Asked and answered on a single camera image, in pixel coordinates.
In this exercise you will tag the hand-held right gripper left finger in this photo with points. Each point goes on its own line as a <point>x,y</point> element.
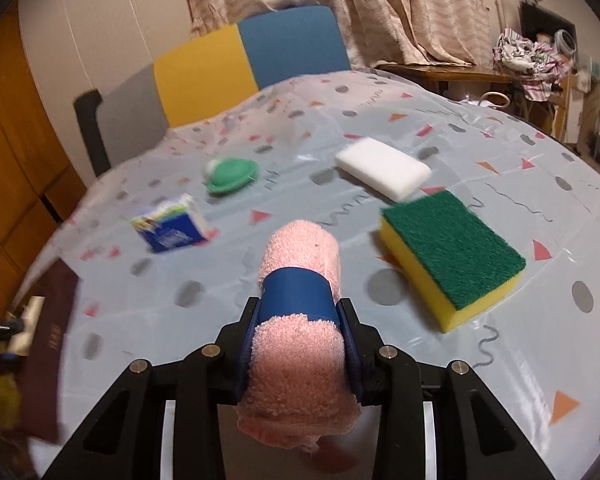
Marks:
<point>245,355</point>

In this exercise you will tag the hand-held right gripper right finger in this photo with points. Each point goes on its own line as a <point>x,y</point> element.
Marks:
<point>352,355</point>

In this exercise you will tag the pink towel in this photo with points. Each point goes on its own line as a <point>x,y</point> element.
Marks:
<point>295,375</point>

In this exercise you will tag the gold tin box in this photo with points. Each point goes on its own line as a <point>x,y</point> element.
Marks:
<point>45,360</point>

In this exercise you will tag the blue tissue pack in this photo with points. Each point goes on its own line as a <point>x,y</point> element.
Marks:
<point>172,232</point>

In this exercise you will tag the green yellow scouring sponge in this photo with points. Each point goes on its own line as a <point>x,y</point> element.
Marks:
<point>450,250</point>

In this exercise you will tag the wooden cabinet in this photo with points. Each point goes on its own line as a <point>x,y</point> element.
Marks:
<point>10,160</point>

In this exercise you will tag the green squeeze bottle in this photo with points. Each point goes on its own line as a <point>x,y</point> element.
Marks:
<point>230,175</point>

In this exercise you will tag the white sponge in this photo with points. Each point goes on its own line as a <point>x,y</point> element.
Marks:
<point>380,165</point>

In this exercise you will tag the tricolour chair backrest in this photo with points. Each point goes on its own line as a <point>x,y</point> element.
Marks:
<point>205,75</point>

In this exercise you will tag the wooden side table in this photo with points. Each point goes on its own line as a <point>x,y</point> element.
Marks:
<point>445,72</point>

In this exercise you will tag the pile of clothes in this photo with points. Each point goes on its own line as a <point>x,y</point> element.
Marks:
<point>525,60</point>

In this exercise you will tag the pink patterned curtain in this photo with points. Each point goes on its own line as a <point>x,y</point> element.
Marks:
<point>405,10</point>

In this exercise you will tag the black screen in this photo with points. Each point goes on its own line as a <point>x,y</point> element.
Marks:
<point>545,20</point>

